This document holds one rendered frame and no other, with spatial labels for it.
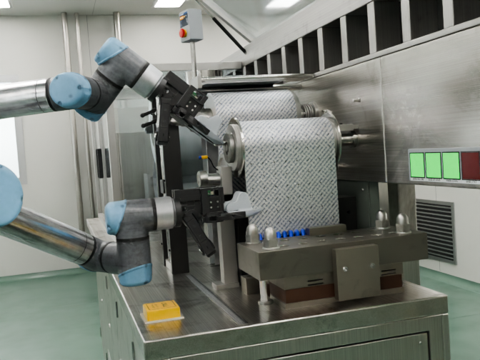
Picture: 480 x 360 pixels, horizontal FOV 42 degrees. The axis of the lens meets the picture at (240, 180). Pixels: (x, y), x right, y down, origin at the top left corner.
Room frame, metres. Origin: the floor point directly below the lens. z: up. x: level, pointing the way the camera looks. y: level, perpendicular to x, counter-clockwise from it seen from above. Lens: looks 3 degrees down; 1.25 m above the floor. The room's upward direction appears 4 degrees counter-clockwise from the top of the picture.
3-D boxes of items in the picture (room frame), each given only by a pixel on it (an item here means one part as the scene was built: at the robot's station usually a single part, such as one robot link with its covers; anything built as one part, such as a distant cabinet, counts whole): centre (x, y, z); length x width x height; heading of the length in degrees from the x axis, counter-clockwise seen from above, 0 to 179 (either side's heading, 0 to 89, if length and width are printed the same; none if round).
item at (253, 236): (1.40, -0.02, 1.05); 0.04 x 0.04 x 0.04
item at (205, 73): (2.25, 0.11, 1.50); 0.14 x 0.14 x 0.06
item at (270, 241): (1.31, -0.06, 1.05); 0.04 x 0.04 x 0.04
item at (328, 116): (1.60, -0.23, 1.25); 0.15 x 0.01 x 0.15; 16
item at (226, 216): (1.43, 0.04, 1.09); 0.09 x 0.05 x 0.02; 105
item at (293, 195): (1.50, -0.13, 1.11); 0.23 x 0.01 x 0.18; 106
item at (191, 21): (2.06, 0.13, 1.66); 0.07 x 0.07 x 0.10; 32
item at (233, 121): (1.53, 0.01, 1.25); 0.15 x 0.01 x 0.15; 16
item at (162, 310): (1.31, 0.19, 0.91); 0.07 x 0.07 x 0.02; 16
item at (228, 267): (1.55, 0.06, 1.05); 0.06 x 0.05 x 0.31; 106
